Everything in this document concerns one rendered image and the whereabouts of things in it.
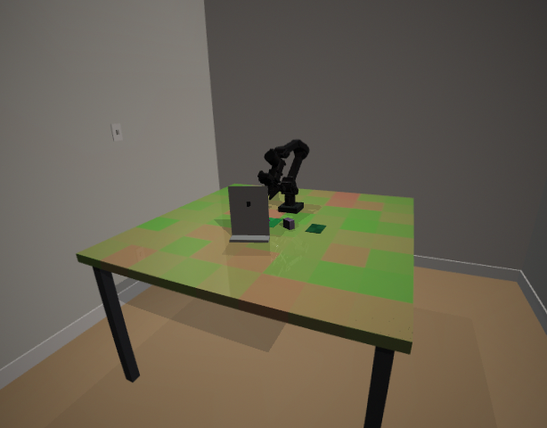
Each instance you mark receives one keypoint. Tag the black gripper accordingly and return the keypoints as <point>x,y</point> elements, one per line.
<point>272,180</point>

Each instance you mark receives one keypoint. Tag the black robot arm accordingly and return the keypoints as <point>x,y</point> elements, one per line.
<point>273,157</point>

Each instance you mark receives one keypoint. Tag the purple rectangular block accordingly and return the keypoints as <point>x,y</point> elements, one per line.
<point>289,223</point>

